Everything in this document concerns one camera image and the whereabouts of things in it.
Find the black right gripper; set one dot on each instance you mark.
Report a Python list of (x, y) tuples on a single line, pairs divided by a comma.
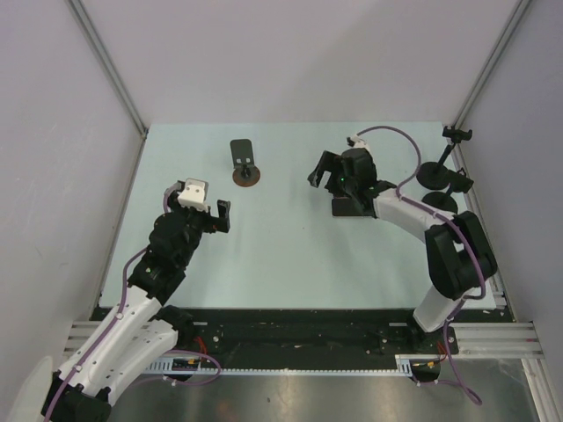
[(329, 162)]

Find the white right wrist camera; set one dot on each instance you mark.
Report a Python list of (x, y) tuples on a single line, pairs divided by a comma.
[(356, 142)]

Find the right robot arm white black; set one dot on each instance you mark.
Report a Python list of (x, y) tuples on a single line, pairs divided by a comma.
[(460, 258)]

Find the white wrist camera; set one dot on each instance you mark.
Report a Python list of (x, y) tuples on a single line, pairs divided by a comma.
[(356, 142), (194, 195)]

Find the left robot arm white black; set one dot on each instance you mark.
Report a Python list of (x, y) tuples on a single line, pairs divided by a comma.
[(142, 326)]

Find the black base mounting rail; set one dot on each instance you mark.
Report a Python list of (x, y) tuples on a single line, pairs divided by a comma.
[(307, 338)]

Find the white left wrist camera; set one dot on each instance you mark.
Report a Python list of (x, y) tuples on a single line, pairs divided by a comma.
[(194, 195)]

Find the wooden base phone stand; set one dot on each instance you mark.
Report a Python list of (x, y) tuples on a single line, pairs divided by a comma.
[(245, 172)]

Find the dark glossy smartphone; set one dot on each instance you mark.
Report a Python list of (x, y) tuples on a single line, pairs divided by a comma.
[(345, 207)]

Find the black ball-joint phone stand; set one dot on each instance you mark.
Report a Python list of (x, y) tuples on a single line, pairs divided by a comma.
[(458, 182)]

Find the white slotted cable duct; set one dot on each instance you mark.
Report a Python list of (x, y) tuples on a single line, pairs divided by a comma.
[(185, 365)]

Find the black phone stand round base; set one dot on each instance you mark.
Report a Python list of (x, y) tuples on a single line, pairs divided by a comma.
[(435, 175)]

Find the aluminium frame post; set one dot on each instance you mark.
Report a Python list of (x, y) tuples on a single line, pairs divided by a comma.
[(508, 31), (101, 53)]

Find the aluminium frame post right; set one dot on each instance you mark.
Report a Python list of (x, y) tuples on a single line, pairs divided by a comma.
[(508, 31)]

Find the aluminium frame post left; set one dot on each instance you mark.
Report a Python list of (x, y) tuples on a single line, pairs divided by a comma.
[(101, 53)]

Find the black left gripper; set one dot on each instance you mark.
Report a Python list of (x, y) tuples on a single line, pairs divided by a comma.
[(213, 223)]

